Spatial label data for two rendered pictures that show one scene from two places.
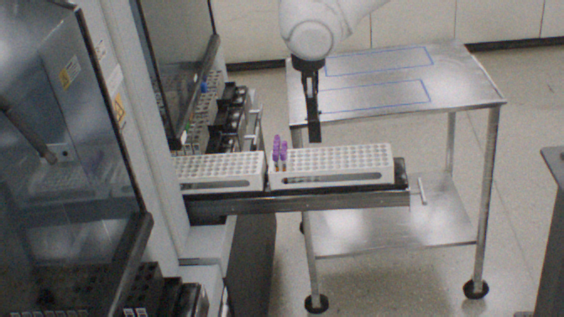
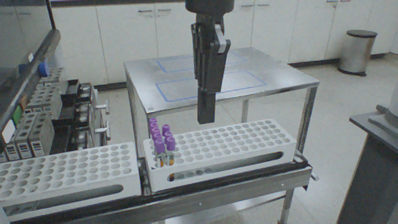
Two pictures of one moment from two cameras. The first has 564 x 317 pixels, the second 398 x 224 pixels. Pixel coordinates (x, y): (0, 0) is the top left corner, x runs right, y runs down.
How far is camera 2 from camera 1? 0.90 m
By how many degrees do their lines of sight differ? 22
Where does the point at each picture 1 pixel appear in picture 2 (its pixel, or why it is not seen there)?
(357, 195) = (259, 182)
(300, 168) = (189, 157)
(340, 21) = not seen: outside the picture
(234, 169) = (98, 172)
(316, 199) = (212, 194)
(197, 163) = (39, 168)
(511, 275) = (295, 212)
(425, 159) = not seen: hidden behind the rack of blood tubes
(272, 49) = (95, 78)
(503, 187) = not seen: hidden behind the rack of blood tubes
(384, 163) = (283, 140)
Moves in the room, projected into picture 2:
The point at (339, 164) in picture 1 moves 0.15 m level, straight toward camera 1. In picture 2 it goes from (236, 147) to (278, 204)
